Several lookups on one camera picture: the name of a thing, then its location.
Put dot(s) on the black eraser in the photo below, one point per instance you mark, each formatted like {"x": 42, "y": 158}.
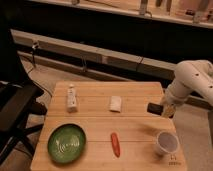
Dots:
{"x": 155, "y": 108}

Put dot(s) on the grey metal rail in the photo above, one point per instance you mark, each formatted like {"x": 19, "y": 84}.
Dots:
{"x": 106, "y": 63}

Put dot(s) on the orange carrot toy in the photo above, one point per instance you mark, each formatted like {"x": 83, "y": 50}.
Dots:
{"x": 115, "y": 144}

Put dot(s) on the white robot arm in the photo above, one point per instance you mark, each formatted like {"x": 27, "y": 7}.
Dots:
{"x": 189, "y": 76}

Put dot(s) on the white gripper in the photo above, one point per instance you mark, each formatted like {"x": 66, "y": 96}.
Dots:
{"x": 169, "y": 101}

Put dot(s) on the green glass plate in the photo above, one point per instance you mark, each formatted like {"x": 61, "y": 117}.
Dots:
{"x": 66, "y": 143}

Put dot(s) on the black chair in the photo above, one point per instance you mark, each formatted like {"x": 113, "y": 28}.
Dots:
{"x": 16, "y": 104}

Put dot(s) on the white ceramic cup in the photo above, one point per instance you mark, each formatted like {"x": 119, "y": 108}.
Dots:
{"x": 166, "y": 143}

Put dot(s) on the white folded cloth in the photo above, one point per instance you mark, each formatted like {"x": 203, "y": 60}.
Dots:
{"x": 115, "y": 103}

